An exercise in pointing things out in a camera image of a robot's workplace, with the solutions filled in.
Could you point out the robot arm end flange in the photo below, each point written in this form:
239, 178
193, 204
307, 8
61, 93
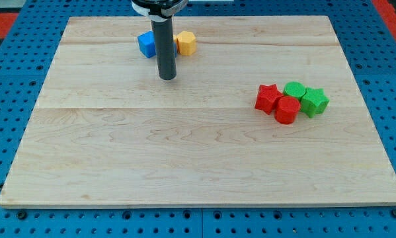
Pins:
161, 8

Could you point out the red star block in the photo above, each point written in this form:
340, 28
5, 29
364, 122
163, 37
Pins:
267, 98

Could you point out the green star block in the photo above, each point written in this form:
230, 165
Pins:
313, 102

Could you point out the yellow hexagon block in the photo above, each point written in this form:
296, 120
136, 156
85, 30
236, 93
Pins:
186, 42

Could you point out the blue block behind rod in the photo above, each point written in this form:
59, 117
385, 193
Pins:
175, 50

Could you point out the yellow block behind rod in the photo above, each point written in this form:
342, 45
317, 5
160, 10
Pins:
175, 40

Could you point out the red cylinder block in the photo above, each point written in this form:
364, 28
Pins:
287, 110

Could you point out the blue cube block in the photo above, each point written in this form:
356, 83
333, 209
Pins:
147, 44

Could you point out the wooden board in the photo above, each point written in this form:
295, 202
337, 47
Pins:
106, 132

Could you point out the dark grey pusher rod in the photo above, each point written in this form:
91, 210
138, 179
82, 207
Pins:
165, 48

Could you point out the green cylinder block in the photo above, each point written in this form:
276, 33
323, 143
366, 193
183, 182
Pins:
294, 89

